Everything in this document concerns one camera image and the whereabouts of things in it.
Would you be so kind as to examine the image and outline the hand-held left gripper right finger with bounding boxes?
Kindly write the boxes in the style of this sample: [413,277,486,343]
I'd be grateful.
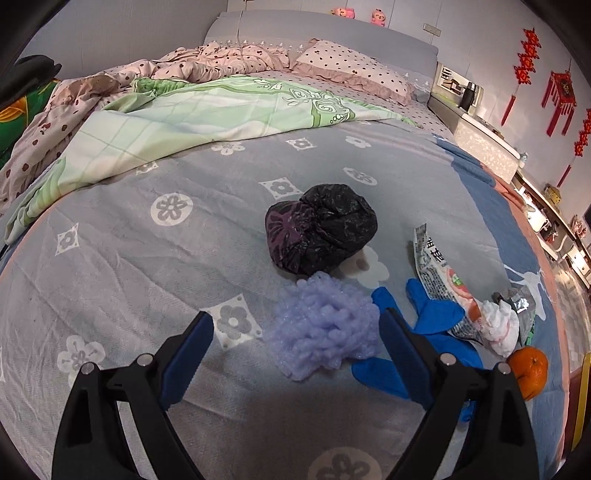
[379,307,541,480]

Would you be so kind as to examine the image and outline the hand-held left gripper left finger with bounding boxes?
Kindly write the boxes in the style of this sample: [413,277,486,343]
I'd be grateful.
[51,311,215,480]

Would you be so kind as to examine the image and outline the blue rubber glove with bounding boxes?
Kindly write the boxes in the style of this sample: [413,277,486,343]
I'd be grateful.
[351,278,485,423]

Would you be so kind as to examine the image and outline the pale lavender foam wrap wad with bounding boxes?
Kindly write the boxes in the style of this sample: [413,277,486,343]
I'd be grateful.
[264,271,382,381]

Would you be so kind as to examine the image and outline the red and white snack wrapper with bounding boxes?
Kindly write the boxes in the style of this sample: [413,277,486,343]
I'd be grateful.
[412,224,485,344]

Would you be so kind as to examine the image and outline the white crumpled tissue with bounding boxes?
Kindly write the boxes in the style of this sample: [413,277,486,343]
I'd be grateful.
[480,300,522,357]

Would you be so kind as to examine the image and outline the orange mandarin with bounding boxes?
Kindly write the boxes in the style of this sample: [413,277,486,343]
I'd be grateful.
[506,347,550,401]

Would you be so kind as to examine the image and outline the silver foil wrapper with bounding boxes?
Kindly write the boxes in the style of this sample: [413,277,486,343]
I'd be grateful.
[492,285,537,347]

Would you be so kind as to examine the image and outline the black plastic bag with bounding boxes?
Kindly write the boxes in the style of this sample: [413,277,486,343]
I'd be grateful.
[265,184,378,277]

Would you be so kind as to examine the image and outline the white coffee table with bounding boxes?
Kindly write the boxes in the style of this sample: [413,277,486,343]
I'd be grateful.
[512,168,583,259]

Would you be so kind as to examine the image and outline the white bedside cabinet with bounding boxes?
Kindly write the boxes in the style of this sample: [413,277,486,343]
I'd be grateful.
[427,62,522,185]

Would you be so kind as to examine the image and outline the green patterned quilt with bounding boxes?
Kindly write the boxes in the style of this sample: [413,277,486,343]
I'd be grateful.
[4,75,419,245]

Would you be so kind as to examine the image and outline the dotted fitted bed sheet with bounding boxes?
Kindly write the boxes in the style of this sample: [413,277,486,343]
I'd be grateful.
[249,69,455,139]

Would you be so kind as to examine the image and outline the green and yellow cloth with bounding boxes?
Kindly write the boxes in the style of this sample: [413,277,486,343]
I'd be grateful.
[0,78,62,160]

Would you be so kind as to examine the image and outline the pink dotted pillow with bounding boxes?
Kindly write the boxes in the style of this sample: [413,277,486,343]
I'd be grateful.
[291,39,416,104]

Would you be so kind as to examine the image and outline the pink spotted quilt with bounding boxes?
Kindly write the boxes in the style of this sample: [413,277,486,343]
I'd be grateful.
[0,41,296,204]

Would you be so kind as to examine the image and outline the large red knot decoration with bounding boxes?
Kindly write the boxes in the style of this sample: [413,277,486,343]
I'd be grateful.
[542,71,579,137]

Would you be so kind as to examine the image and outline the grey padded headboard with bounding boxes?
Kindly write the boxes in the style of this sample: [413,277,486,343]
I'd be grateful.
[203,9,439,79]

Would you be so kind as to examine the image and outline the dark cloth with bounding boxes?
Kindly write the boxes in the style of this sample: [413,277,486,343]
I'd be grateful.
[13,54,63,89]

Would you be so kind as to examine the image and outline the red knot string decoration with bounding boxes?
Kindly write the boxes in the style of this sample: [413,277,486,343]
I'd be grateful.
[501,28,542,126]
[556,108,591,188]

